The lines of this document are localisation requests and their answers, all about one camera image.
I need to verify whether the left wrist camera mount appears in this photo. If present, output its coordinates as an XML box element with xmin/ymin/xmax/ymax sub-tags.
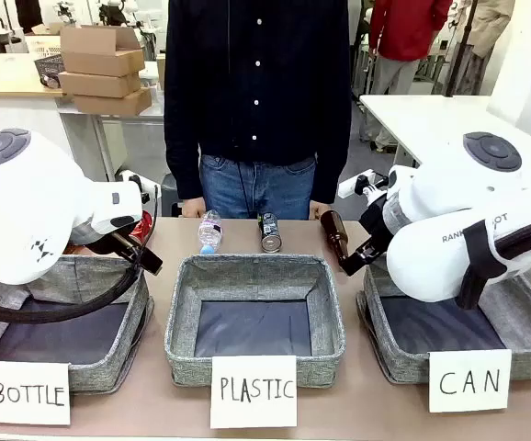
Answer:
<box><xmin>116</xmin><ymin>169</ymin><xmax>161</xmax><ymax>217</ymax></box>

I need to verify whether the white plastic crate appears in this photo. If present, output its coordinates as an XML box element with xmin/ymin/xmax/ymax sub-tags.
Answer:
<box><xmin>24</xmin><ymin>34</ymin><xmax>62</xmax><ymax>56</ymax></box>

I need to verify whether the person's left forearm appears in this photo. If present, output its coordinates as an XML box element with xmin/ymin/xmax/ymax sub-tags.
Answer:
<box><xmin>311</xmin><ymin>137</ymin><xmax>353</xmax><ymax>206</ymax></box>

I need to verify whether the black mesh basket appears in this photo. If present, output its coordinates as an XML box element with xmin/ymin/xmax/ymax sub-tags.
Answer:
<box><xmin>33</xmin><ymin>53</ymin><xmax>64</xmax><ymax>88</ymax></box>

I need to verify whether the person in beige coat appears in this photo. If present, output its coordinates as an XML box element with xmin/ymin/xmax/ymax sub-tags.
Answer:
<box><xmin>448</xmin><ymin>0</ymin><xmax>517</xmax><ymax>97</ymax></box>

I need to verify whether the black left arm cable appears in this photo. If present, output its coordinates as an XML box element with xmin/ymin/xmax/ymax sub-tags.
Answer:
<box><xmin>0</xmin><ymin>183</ymin><xmax>164</xmax><ymax>325</ymax></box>

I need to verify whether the person in red jacket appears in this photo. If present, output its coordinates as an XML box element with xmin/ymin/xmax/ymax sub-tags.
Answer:
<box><xmin>368</xmin><ymin>0</ymin><xmax>454</xmax><ymax>153</ymax></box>

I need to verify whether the black drink can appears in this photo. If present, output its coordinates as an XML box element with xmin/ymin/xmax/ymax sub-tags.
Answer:
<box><xmin>256</xmin><ymin>211</ymin><xmax>281</xmax><ymax>254</ymax></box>

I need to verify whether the grey fabric plastic basket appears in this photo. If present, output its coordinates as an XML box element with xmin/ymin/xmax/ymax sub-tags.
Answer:
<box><xmin>164</xmin><ymin>254</ymin><xmax>347</xmax><ymax>388</ymax></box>

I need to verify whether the brown glass bottle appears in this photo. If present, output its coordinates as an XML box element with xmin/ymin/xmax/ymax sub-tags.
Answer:
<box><xmin>319</xmin><ymin>209</ymin><xmax>350</xmax><ymax>272</ymax></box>

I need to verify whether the open cardboard box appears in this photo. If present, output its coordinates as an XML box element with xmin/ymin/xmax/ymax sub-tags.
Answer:
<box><xmin>59</xmin><ymin>25</ymin><xmax>146</xmax><ymax>78</ymax></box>

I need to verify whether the black stand pole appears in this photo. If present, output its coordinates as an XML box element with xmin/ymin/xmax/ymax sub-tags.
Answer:
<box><xmin>444</xmin><ymin>0</ymin><xmax>478</xmax><ymax>97</ymax></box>

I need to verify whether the person's left hand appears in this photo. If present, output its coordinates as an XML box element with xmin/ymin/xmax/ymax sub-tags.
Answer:
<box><xmin>310</xmin><ymin>200</ymin><xmax>334</xmax><ymax>222</ymax></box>

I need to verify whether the wooden top table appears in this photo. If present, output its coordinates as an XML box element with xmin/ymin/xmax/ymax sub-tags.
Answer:
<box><xmin>0</xmin><ymin>52</ymin><xmax>72</xmax><ymax>100</ymax></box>

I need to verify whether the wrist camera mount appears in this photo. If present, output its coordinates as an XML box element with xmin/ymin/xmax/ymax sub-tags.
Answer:
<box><xmin>116</xmin><ymin>169</ymin><xmax>161</xmax><ymax>217</ymax></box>
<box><xmin>337</xmin><ymin>169</ymin><xmax>390</xmax><ymax>203</ymax></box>

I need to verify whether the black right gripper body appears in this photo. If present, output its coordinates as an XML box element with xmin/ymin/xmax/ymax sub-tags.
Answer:
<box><xmin>358</xmin><ymin>199</ymin><xmax>395</xmax><ymax>259</ymax></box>

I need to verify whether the white paper CAN sign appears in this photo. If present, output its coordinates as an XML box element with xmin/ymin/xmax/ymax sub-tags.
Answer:
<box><xmin>427</xmin><ymin>348</ymin><xmax>513</xmax><ymax>413</ymax></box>

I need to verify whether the black arm strap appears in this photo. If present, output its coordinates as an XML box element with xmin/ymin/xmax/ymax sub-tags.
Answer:
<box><xmin>456</xmin><ymin>220</ymin><xmax>508</xmax><ymax>311</ymax></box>

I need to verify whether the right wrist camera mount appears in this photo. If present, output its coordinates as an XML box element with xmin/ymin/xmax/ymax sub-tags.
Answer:
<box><xmin>337</xmin><ymin>169</ymin><xmax>390</xmax><ymax>203</ymax></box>

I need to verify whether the person's right hand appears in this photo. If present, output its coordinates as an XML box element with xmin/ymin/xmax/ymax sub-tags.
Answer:
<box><xmin>181</xmin><ymin>197</ymin><xmax>207</xmax><ymax>220</ymax></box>

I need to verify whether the grey fabric bottle basket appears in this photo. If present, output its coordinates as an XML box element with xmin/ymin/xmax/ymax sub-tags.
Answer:
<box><xmin>0</xmin><ymin>254</ymin><xmax>155</xmax><ymax>394</ymax></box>

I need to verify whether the person in dark shirt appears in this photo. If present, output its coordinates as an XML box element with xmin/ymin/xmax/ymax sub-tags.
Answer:
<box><xmin>163</xmin><ymin>0</ymin><xmax>354</xmax><ymax>221</ymax></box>

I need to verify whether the white paper PLASTIC sign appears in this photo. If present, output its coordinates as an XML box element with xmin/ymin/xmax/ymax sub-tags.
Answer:
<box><xmin>209</xmin><ymin>355</ymin><xmax>299</xmax><ymax>430</ymax></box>

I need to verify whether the person's right forearm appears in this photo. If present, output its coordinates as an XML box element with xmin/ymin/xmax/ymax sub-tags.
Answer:
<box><xmin>164</xmin><ymin>137</ymin><xmax>202</xmax><ymax>201</ymax></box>

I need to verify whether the white metal frame table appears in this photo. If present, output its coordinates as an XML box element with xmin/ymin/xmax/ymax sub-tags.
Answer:
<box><xmin>58</xmin><ymin>100</ymin><xmax>165</xmax><ymax>185</ymax></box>

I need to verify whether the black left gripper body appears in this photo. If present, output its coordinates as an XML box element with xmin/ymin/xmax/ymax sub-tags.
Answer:
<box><xmin>107</xmin><ymin>223</ymin><xmax>148</xmax><ymax>264</ymax></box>

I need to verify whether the grey fabric can basket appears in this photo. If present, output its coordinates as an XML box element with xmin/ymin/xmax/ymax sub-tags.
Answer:
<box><xmin>356</xmin><ymin>264</ymin><xmax>531</xmax><ymax>385</ymax></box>

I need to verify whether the white paper BOTTLE sign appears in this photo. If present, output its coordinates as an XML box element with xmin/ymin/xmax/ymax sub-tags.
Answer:
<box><xmin>0</xmin><ymin>359</ymin><xmax>73</xmax><ymax>426</ymax></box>

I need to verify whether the closed flat cardboard box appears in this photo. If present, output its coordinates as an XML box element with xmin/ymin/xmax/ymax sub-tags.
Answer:
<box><xmin>57</xmin><ymin>71</ymin><xmax>142</xmax><ymax>99</ymax></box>
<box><xmin>72</xmin><ymin>87</ymin><xmax>153</xmax><ymax>117</ymax></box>

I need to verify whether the clear plastic water bottle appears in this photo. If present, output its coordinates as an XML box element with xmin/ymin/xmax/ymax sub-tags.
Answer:
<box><xmin>196</xmin><ymin>209</ymin><xmax>224</xmax><ymax>255</ymax></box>

